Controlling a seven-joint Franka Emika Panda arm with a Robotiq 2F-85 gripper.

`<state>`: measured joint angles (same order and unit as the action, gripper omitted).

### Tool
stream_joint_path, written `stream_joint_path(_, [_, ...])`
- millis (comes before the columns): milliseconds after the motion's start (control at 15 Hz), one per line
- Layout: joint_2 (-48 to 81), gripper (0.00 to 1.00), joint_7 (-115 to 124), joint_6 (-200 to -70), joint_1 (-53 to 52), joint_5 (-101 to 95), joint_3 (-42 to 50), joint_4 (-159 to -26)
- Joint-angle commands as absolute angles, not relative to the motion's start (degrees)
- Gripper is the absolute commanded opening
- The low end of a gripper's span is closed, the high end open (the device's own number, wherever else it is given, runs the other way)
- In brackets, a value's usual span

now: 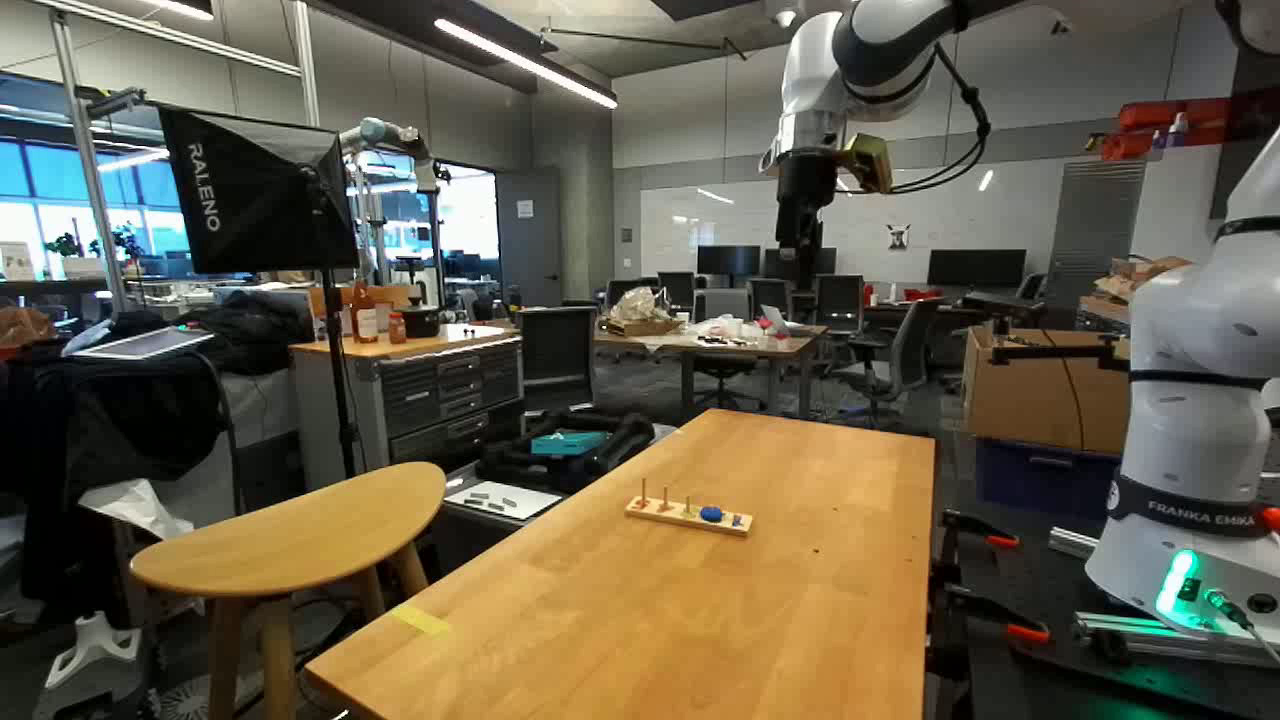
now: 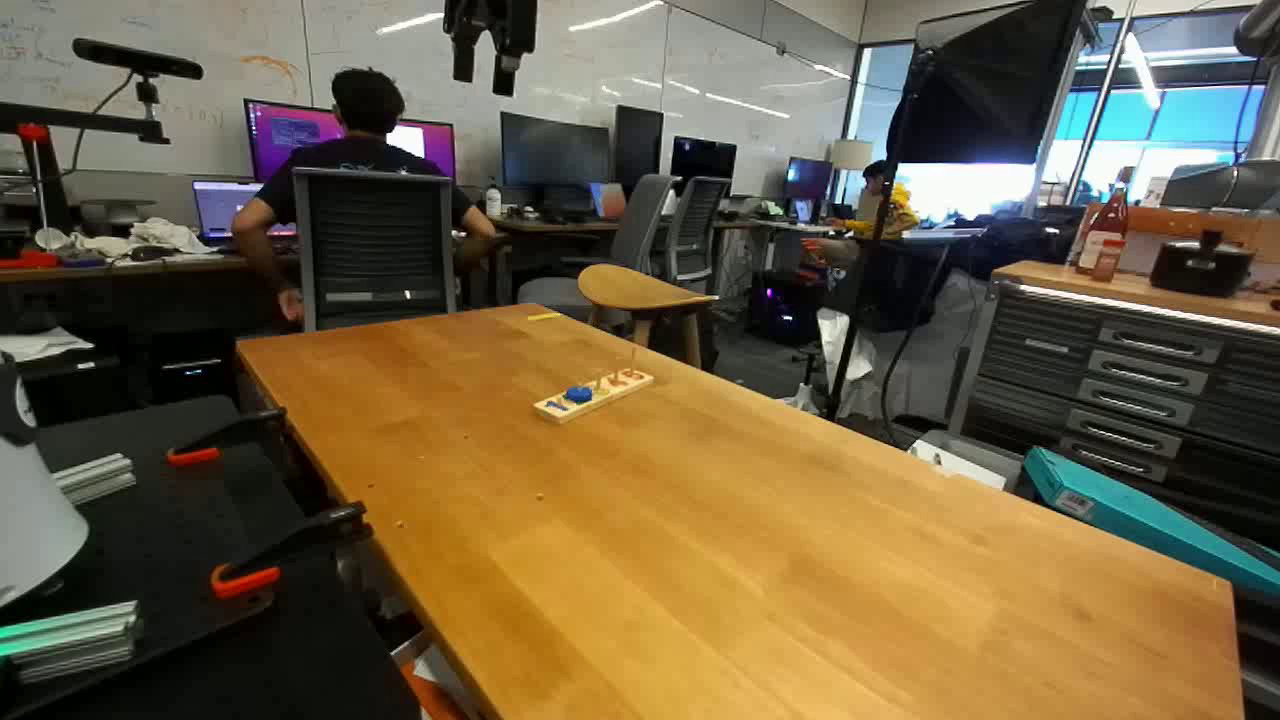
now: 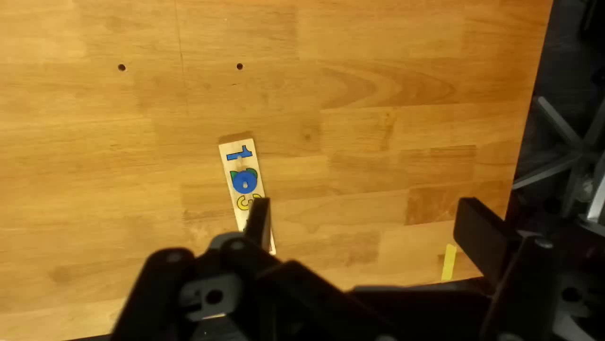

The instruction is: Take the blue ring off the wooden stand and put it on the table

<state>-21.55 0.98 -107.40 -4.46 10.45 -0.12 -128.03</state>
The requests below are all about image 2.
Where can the wide black monitor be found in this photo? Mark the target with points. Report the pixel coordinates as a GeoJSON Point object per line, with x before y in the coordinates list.
{"type": "Point", "coordinates": [552, 159]}

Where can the grey drawer cabinet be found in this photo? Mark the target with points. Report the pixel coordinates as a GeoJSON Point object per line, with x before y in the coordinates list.
{"type": "Point", "coordinates": [1134, 384]}

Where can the black side table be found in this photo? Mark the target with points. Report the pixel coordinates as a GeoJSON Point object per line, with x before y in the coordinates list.
{"type": "Point", "coordinates": [174, 574]}

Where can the monitor with purple screen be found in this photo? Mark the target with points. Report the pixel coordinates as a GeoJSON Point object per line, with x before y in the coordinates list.
{"type": "Point", "coordinates": [284, 138]}

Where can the black light stand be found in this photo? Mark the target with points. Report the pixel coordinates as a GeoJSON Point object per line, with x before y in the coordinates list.
{"type": "Point", "coordinates": [864, 282]}

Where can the black camera bar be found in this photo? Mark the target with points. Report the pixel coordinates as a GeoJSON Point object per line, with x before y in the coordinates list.
{"type": "Point", "coordinates": [135, 56]}

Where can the open laptop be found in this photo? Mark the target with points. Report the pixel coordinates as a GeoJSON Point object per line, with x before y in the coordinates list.
{"type": "Point", "coordinates": [217, 208]}

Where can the small black monitor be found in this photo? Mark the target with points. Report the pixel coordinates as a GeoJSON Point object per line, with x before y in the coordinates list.
{"type": "Point", "coordinates": [703, 159]}

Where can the white box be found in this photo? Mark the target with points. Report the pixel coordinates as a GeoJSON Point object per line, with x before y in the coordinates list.
{"type": "Point", "coordinates": [961, 463]}

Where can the round wooden side table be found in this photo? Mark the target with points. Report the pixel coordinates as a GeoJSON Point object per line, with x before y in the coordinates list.
{"type": "Point", "coordinates": [640, 288]}

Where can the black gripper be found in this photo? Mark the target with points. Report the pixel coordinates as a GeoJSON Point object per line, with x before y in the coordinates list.
{"type": "Point", "coordinates": [489, 11]}

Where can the white lamp shade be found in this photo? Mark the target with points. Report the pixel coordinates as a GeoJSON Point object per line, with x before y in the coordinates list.
{"type": "Point", "coordinates": [28, 526]}

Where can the black softbox light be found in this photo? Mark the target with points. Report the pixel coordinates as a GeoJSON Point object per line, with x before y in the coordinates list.
{"type": "Point", "coordinates": [987, 87]}

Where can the black clamp with orange tip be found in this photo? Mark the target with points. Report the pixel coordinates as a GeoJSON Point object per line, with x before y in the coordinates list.
{"type": "Point", "coordinates": [225, 437]}
{"type": "Point", "coordinates": [284, 546]}

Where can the red bottle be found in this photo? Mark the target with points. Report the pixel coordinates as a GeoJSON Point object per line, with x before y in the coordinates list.
{"type": "Point", "coordinates": [1107, 242]}

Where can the grey mesh office chair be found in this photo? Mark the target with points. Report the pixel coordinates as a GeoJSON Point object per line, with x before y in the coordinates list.
{"type": "Point", "coordinates": [375, 250]}

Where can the tall black monitor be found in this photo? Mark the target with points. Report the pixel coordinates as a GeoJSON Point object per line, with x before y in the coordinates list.
{"type": "Point", "coordinates": [636, 146]}

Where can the person in black shirt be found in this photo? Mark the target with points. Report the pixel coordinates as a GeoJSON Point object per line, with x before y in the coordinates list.
{"type": "Point", "coordinates": [350, 159]}

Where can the yellow tape strip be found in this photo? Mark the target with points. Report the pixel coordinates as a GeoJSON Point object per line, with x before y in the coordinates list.
{"type": "Point", "coordinates": [540, 316]}

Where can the teal case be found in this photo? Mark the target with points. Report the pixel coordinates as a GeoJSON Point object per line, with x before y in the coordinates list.
{"type": "Point", "coordinates": [1144, 516]}

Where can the greenish aluminium extrusion bar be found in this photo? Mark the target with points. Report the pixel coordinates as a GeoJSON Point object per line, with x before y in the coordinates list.
{"type": "Point", "coordinates": [66, 638]}

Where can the person in yellow shirt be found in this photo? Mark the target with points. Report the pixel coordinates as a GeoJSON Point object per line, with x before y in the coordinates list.
{"type": "Point", "coordinates": [882, 208]}

